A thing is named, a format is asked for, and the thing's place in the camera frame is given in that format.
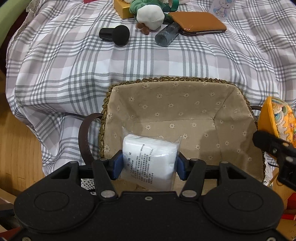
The white cotton pad pack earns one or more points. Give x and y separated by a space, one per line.
150 163

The black mushroom-shaped sponge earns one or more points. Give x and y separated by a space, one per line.
120 35

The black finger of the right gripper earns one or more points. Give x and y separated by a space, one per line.
282 151

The green sofa edge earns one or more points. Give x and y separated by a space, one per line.
10 11

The woven basket with floral liner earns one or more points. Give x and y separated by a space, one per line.
211 118

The clear dark plastic bottle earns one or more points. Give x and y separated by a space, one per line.
167 34

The green white plush toy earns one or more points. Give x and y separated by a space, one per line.
151 14

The brown leather wallet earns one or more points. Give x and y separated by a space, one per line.
193 23

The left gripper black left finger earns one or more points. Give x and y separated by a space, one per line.
104 171

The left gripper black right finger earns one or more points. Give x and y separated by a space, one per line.
192 171

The yellow cardboard box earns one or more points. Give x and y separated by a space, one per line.
123 9

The grey plaid tablecloth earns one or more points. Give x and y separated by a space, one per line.
59 70

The yellow embroidered pouch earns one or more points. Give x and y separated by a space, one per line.
277 118

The purple-lid cartoon bottle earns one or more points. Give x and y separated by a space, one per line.
221 8

